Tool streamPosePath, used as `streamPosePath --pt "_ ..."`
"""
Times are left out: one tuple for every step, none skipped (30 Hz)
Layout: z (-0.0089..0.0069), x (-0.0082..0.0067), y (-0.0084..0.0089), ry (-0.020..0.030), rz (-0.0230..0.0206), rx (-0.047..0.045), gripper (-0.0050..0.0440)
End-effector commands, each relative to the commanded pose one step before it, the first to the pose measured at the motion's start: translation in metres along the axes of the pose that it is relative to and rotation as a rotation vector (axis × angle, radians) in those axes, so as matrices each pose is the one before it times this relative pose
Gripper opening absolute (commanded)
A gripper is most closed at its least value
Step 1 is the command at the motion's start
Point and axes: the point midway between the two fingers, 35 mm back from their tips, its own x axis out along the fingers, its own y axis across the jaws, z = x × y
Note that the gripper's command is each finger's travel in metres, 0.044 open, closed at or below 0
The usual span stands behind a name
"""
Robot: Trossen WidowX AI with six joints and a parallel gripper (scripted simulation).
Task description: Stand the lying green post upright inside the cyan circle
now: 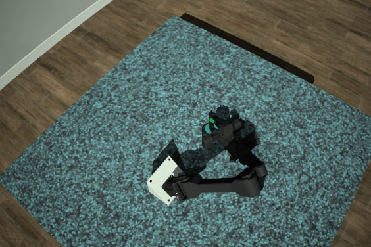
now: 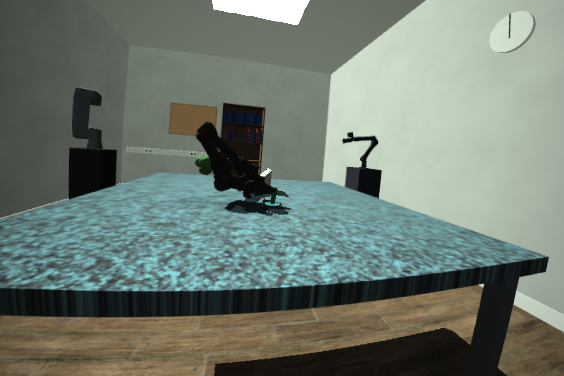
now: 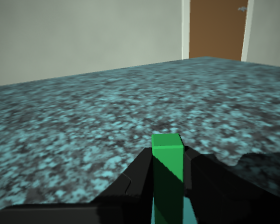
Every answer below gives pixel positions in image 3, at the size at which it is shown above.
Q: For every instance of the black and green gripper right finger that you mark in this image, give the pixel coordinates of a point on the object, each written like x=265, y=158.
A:
x=218, y=196

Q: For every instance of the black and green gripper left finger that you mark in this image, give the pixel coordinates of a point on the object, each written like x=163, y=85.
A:
x=128, y=200

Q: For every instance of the green rectangular post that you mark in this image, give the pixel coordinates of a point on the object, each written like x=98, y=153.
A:
x=168, y=170

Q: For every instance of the cyan circle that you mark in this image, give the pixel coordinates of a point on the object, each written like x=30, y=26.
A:
x=188, y=216

